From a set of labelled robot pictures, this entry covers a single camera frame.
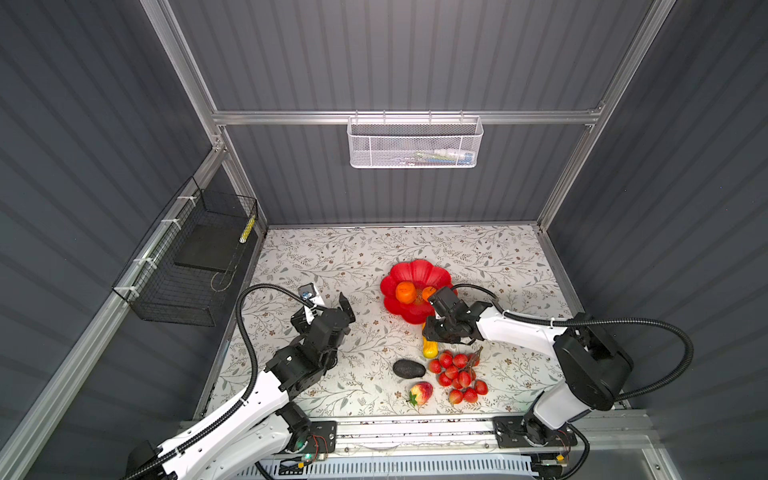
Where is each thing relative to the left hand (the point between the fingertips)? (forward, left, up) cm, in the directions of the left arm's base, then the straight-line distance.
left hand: (328, 302), depth 76 cm
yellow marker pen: (+20, +23, +8) cm, 31 cm away
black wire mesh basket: (+6, +35, +7) cm, 36 cm away
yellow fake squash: (-8, -27, -14) cm, 31 cm away
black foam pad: (+12, +29, +9) cm, 33 cm away
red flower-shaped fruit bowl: (+21, -29, -19) cm, 40 cm away
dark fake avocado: (-13, -20, -16) cm, 29 cm away
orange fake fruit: (+11, -21, -14) cm, 28 cm away
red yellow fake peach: (-19, -23, -16) cm, 34 cm away
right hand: (-2, -27, -18) cm, 33 cm away
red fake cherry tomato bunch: (-14, -33, -14) cm, 39 cm away
